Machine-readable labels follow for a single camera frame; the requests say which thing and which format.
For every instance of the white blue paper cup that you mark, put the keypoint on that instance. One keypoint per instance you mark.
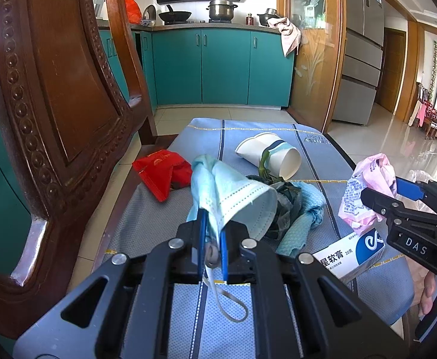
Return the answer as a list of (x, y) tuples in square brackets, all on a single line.
[(284, 160)]

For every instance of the black wok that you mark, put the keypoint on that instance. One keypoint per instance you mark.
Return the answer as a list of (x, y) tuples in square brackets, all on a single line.
[(172, 16)]

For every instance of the white blue ointment box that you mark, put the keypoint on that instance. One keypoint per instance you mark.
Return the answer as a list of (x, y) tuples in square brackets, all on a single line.
[(352, 255)]

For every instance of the dark green vegetable leaves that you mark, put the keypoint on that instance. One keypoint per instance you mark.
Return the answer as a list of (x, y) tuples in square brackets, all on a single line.
[(289, 199)]

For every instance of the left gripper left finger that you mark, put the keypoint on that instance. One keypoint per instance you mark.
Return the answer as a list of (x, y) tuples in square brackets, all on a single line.
[(123, 309)]

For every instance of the red can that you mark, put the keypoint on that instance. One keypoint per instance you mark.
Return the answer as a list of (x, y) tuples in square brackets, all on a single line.
[(249, 19)]

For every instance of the light blue face mask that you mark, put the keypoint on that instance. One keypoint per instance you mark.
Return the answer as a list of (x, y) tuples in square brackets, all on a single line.
[(221, 194)]

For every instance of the brown wooden door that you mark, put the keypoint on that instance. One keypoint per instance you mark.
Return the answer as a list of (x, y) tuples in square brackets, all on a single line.
[(394, 53)]

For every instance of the teal kitchen cabinets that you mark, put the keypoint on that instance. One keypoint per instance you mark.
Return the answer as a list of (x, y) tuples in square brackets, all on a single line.
[(218, 66)]

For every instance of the light blue quilted cloth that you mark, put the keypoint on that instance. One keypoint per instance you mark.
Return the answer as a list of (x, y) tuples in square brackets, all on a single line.
[(310, 216)]

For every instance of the orange plastic bag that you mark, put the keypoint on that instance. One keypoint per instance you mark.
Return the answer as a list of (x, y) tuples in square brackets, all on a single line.
[(133, 12)]

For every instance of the grey refrigerator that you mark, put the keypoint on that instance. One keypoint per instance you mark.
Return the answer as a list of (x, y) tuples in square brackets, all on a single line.
[(362, 61)]

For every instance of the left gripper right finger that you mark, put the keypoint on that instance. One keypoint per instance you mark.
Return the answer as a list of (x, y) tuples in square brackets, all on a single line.
[(300, 310)]

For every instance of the wooden glass sliding door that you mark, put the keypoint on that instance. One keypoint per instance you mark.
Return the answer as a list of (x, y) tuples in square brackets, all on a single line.
[(318, 61)]

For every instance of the red wrapper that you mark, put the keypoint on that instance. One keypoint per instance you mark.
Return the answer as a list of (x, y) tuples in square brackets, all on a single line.
[(163, 171)]

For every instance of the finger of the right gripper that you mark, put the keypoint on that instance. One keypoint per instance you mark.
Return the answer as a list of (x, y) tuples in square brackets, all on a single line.
[(416, 190), (381, 203)]

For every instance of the pink hanging towel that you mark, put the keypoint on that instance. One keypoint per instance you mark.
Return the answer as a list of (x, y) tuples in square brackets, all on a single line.
[(290, 34)]

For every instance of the carved wooden chair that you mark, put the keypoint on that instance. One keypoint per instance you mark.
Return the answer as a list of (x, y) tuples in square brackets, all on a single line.
[(64, 125)]

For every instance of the black kettle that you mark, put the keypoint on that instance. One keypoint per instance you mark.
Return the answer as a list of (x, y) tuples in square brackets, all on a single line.
[(270, 13)]

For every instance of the person's right hand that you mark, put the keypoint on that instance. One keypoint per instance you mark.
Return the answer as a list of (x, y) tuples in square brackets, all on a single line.
[(426, 299)]

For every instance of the steel cooking pot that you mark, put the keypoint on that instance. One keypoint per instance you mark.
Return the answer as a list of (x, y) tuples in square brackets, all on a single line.
[(221, 10)]

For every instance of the blue placemat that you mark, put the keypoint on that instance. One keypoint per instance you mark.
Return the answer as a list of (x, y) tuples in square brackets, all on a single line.
[(296, 307)]

